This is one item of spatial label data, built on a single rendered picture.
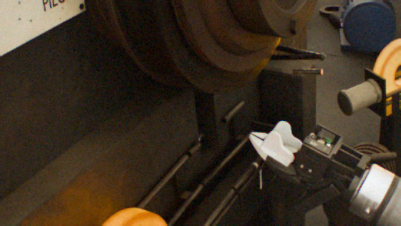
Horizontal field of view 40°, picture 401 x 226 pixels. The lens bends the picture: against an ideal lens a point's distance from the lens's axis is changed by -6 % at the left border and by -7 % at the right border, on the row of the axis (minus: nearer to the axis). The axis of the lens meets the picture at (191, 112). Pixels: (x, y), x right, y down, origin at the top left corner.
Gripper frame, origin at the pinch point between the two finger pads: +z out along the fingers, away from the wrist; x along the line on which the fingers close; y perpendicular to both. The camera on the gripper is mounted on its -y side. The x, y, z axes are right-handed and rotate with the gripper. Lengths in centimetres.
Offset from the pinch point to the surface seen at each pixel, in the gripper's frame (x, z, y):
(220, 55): 14.3, 4.3, 22.6
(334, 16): -239, 43, -85
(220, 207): 14.3, -2.1, -3.5
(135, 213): 31.3, 3.6, 5.5
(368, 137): -124, -12, -75
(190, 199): 13.7, 3.7, -6.3
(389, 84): -42.2, -15.2, -1.4
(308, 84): -20.0, -1.2, 2.5
